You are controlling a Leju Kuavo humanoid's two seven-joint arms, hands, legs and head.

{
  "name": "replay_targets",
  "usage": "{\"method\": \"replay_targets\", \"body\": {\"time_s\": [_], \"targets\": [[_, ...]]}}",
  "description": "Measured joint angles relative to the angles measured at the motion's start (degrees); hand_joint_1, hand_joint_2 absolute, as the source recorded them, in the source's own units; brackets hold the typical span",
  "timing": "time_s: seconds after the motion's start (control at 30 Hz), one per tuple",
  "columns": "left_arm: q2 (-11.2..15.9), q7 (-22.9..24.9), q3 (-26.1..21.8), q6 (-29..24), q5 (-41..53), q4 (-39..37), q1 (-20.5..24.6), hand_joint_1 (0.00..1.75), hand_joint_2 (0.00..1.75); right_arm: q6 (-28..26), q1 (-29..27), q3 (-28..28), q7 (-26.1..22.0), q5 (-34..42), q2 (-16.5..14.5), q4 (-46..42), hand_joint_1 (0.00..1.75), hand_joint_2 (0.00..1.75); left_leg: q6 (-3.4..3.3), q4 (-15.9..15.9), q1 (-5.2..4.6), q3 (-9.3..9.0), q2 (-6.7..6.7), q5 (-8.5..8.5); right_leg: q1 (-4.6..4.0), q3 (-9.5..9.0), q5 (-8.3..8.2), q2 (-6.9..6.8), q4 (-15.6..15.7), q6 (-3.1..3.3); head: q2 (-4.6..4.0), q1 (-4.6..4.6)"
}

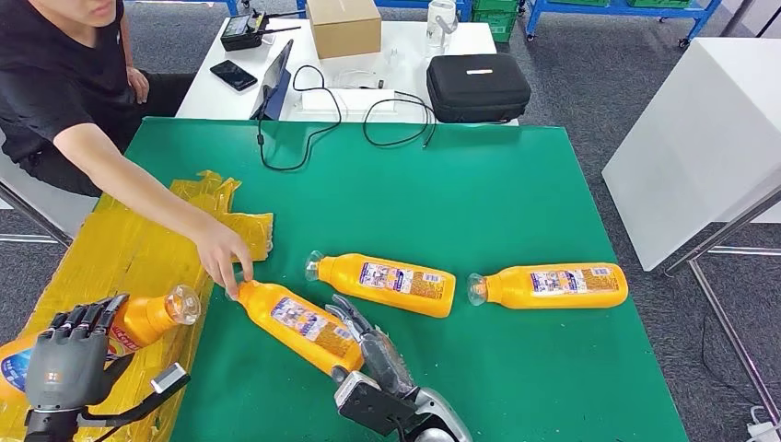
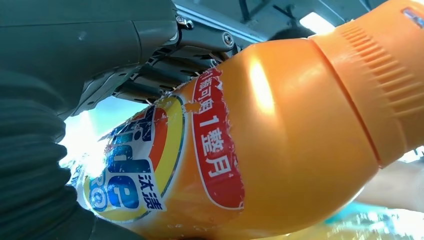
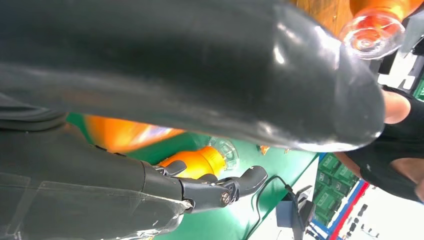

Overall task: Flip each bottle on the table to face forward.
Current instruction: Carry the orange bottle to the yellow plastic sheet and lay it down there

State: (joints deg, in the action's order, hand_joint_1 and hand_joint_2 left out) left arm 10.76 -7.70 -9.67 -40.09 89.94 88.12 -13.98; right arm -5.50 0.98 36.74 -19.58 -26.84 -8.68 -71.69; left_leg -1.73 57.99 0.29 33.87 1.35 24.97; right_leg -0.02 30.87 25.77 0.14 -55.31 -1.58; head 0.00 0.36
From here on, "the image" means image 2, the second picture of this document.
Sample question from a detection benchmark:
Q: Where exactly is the orange detergent bottle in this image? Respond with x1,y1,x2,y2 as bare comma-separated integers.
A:
71,0,424,240

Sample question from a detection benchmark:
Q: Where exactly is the ceiling tube light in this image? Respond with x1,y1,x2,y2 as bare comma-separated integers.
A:
299,12,335,36

